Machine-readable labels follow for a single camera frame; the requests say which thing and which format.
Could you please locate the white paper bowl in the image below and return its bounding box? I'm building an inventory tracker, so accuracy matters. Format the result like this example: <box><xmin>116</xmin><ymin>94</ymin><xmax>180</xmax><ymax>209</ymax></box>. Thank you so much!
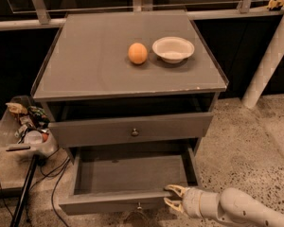
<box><xmin>152</xmin><ymin>37</ymin><xmax>195</xmax><ymax>64</ymax></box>

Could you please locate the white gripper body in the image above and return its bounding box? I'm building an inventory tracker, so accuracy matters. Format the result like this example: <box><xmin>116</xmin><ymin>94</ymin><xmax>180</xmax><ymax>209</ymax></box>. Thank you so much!
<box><xmin>182</xmin><ymin>187</ymin><xmax>204</xmax><ymax>218</ymax></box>

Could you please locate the green snack bag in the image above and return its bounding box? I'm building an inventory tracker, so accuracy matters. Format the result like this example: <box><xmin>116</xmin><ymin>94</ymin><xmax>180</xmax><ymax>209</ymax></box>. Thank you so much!
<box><xmin>27</xmin><ymin>106</ymin><xmax>49</xmax><ymax>123</ymax></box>

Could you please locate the orange fruit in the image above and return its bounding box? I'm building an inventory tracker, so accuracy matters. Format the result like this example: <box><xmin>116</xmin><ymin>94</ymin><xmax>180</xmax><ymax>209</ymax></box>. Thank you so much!
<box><xmin>128</xmin><ymin>43</ymin><xmax>148</xmax><ymax>64</ymax></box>

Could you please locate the black stand pole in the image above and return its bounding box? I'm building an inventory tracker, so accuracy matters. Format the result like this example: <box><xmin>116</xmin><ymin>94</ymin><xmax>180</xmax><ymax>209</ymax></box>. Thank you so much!
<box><xmin>9</xmin><ymin>153</ymin><xmax>39</xmax><ymax>227</ymax></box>

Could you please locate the grey top drawer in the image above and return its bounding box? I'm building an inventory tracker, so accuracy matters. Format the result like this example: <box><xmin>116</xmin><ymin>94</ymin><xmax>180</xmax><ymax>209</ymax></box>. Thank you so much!
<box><xmin>49</xmin><ymin>113</ymin><xmax>213</xmax><ymax>148</ymax></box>

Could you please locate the yellow object on ledge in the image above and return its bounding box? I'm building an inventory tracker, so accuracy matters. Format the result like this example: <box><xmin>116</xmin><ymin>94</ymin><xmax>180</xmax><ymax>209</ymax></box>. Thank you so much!
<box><xmin>267</xmin><ymin>0</ymin><xmax>284</xmax><ymax>10</ymax></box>

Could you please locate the grey drawer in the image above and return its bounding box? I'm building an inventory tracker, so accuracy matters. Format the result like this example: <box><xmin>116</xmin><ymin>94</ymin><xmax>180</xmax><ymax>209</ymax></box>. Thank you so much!
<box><xmin>59</xmin><ymin>141</ymin><xmax>198</xmax><ymax>215</ymax></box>
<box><xmin>49</xmin><ymin>113</ymin><xmax>213</xmax><ymax>148</ymax></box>

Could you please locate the grey drawer cabinet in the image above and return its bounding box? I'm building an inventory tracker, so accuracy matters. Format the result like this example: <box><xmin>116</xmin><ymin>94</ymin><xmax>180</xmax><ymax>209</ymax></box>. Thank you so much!
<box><xmin>30</xmin><ymin>9</ymin><xmax>229</xmax><ymax>163</ymax></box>

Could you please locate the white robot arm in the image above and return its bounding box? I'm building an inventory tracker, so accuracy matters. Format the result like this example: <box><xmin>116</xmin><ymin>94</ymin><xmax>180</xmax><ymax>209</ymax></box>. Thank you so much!
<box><xmin>164</xmin><ymin>184</ymin><xmax>284</xmax><ymax>227</ymax></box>

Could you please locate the white cup in bin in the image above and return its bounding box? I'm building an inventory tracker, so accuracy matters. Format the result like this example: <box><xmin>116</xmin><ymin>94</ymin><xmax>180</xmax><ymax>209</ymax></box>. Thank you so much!
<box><xmin>24</xmin><ymin>131</ymin><xmax>43</xmax><ymax>144</ymax></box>

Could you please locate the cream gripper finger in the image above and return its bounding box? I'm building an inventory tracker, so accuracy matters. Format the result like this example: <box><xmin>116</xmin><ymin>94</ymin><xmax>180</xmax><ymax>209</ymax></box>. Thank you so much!
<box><xmin>164</xmin><ymin>198</ymin><xmax>184</xmax><ymax>213</ymax></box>
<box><xmin>165</xmin><ymin>184</ymin><xmax>188</xmax><ymax>197</ymax></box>

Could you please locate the black floor cable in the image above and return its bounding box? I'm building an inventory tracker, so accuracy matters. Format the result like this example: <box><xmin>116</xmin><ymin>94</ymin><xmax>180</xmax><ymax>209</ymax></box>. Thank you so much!
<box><xmin>0</xmin><ymin>147</ymin><xmax>70</xmax><ymax>227</ymax></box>

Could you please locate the tan crumpled item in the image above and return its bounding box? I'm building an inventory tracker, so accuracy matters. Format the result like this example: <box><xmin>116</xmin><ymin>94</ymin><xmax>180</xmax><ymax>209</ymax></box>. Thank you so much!
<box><xmin>7</xmin><ymin>102</ymin><xmax>27</xmax><ymax>114</ymax></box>

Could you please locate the white pillar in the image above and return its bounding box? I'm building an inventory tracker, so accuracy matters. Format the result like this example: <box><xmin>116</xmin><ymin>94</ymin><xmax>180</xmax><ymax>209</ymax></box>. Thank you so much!
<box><xmin>241</xmin><ymin>14</ymin><xmax>284</xmax><ymax>109</ymax></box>

